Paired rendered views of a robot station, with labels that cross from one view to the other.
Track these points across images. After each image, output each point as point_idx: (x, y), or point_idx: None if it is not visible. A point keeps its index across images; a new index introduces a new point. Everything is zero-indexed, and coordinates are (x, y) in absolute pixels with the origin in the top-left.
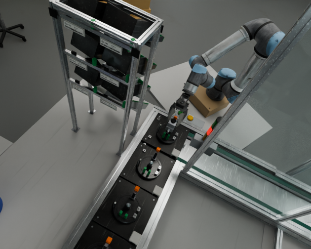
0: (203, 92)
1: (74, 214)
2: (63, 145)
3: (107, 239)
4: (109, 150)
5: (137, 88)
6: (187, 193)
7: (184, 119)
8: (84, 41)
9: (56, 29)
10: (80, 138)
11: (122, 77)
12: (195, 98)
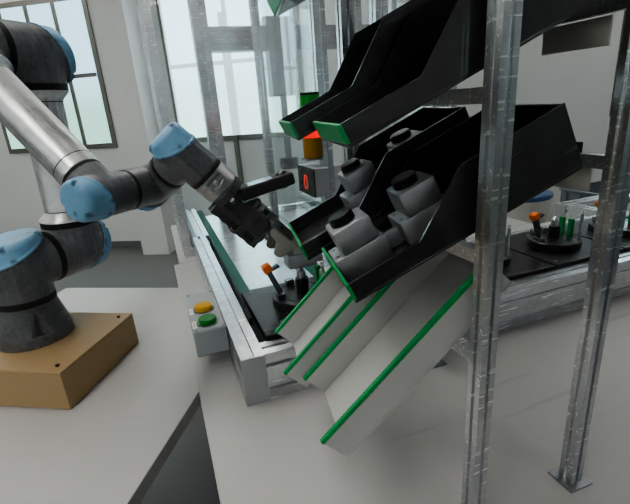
0: (52, 348)
1: None
2: (627, 443)
3: (537, 213)
4: (460, 377)
5: (373, 154)
6: None
7: (219, 311)
8: None
9: None
10: (551, 440)
11: (407, 130)
12: (93, 356)
